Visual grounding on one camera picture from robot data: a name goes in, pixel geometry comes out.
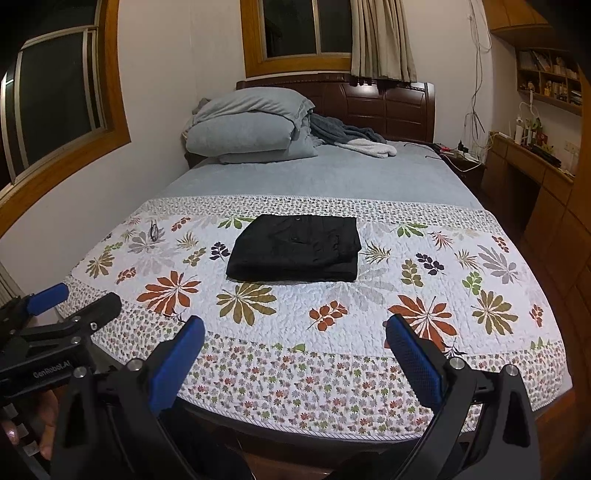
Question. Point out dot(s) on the wooden wall shelf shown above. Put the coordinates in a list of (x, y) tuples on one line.
[(549, 74)]

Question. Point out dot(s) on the wooden framed window with curtain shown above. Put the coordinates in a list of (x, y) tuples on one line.
[(291, 27)]

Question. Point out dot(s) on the grey pillow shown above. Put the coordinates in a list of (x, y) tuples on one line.
[(231, 138)]

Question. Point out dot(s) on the dark wooden headboard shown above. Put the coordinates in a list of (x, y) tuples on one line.
[(378, 106)]

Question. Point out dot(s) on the wooden desk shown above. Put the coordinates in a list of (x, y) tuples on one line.
[(549, 198)]

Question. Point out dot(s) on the folded grey duvet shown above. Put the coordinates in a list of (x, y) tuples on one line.
[(249, 104)]

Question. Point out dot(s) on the white fleece blanket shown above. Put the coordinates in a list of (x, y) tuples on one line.
[(369, 148)]

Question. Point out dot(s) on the power strip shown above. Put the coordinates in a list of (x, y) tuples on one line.
[(450, 149)]

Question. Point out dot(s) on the dark grey blanket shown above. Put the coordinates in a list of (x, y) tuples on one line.
[(332, 129)]

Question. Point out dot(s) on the bed with grey sheet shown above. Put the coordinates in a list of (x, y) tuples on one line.
[(314, 180)]

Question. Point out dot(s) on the person's left hand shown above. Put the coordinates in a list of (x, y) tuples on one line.
[(48, 420)]

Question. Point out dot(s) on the floral quilted bedspread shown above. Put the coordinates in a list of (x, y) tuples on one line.
[(323, 332)]

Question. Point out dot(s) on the eyeglasses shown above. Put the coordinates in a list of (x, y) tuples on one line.
[(153, 233)]

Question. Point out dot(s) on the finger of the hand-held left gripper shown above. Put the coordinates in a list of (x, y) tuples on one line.
[(92, 316), (46, 297)]

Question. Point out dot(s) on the black pants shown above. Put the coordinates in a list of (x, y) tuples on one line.
[(295, 249)]

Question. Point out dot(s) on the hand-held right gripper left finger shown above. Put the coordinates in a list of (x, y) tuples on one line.
[(178, 364)]

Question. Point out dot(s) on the beige curtain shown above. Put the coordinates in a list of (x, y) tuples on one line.
[(378, 37)]

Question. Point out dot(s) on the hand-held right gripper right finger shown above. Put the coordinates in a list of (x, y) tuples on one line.
[(413, 360)]

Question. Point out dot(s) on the wooden nightstand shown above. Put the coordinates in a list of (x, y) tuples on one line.
[(466, 173)]

